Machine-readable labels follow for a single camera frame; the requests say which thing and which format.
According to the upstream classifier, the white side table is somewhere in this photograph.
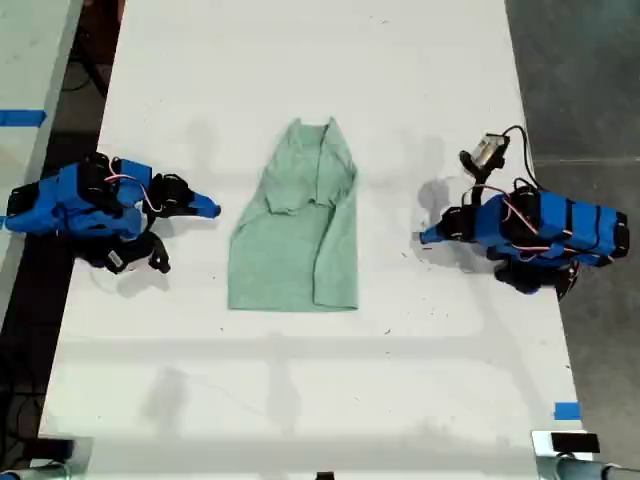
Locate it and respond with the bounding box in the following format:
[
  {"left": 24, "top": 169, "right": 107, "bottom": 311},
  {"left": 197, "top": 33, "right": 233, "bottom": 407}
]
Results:
[{"left": 0, "top": 0, "right": 85, "bottom": 324}]

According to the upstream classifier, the metal table bracket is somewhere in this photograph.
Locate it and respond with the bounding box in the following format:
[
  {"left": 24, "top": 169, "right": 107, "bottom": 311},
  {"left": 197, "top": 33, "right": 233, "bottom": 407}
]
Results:
[
  {"left": 0, "top": 435, "right": 95, "bottom": 480},
  {"left": 530, "top": 429, "right": 640, "bottom": 480}
]

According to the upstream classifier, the black camera box with label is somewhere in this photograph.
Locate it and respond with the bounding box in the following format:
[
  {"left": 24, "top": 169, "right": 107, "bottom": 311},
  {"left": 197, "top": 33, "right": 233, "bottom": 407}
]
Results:
[{"left": 88, "top": 233, "right": 172, "bottom": 276}]

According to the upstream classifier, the short blue tape strip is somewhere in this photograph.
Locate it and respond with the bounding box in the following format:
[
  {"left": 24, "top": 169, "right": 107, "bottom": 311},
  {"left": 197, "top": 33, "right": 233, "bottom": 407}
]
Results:
[{"left": 553, "top": 401, "right": 583, "bottom": 422}]

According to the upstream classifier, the black floor cable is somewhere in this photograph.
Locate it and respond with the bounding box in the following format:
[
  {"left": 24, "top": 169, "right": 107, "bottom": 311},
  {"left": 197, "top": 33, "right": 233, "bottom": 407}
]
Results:
[{"left": 62, "top": 47, "right": 110, "bottom": 100}]

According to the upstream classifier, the pale green T-shirt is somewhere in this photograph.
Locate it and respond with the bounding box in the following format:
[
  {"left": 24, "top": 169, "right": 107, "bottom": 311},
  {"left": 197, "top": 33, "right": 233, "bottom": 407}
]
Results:
[{"left": 227, "top": 116, "right": 362, "bottom": 313}]

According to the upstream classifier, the long blue tape strip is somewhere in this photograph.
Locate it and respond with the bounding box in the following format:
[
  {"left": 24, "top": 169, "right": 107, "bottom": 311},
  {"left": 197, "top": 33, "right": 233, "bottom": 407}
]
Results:
[{"left": 0, "top": 108, "right": 48, "bottom": 128}]

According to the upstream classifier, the black camera cable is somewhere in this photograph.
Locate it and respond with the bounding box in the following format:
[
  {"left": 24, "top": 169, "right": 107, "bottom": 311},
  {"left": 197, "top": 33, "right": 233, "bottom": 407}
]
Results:
[{"left": 501, "top": 124, "right": 540, "bottom": 192}]

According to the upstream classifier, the black silver camera box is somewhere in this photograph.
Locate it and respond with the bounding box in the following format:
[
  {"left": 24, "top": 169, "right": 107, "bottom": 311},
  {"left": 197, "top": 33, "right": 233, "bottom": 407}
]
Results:
[{"left": 459, "top": 132, "right": 512, "bottom": 177}]

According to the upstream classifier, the small black box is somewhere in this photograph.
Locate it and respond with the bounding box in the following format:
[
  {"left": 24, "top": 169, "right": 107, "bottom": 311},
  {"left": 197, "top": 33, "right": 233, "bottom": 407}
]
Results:
[
  {"left": 550, "top": 432, "right": 601, "bottom": 455},
  {"left": 36, "top": 438, "right": 77, "bottom": 459}
]

